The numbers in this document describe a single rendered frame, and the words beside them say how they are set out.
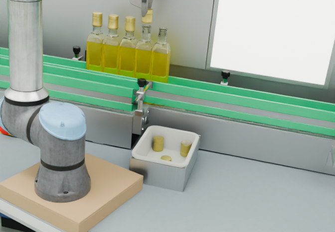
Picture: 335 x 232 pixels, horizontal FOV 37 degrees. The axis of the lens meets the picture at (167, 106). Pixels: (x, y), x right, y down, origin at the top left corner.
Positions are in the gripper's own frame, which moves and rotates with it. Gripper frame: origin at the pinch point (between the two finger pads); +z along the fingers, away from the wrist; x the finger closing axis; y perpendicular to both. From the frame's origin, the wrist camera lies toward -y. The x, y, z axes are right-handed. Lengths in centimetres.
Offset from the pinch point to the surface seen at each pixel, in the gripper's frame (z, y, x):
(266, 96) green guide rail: 23.4, -43.0, -3.4
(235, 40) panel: 8.4, -29.0, -12.4
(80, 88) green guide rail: 25.6, 17.3, 13.6
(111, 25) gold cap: 5.6, 11.5, 2.1
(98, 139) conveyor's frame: 41.9, 9.4, 15.6
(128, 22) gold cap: 4.0, 5.7, 1.6
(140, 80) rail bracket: 18.0, -4.0, 16.2
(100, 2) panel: 1.8, 20.8, -11.8
